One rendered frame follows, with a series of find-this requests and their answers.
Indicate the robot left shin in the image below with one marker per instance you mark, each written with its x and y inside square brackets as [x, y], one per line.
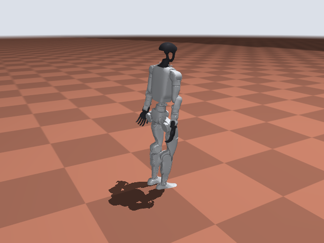
[155, 162]

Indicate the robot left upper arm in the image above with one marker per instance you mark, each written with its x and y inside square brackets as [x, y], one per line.
[150, 78]

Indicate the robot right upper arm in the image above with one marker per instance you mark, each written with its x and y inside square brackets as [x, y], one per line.
[176, 78]

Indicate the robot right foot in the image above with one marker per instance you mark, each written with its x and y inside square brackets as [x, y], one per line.
[169, 185]

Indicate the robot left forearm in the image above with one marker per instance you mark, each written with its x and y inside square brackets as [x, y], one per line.
[148, 100]

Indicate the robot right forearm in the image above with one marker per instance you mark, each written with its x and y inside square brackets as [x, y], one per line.
[175, 110]

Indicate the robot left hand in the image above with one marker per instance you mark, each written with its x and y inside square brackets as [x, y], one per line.
[143, 117]

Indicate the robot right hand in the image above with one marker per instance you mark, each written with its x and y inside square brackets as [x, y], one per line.
[172, 133]

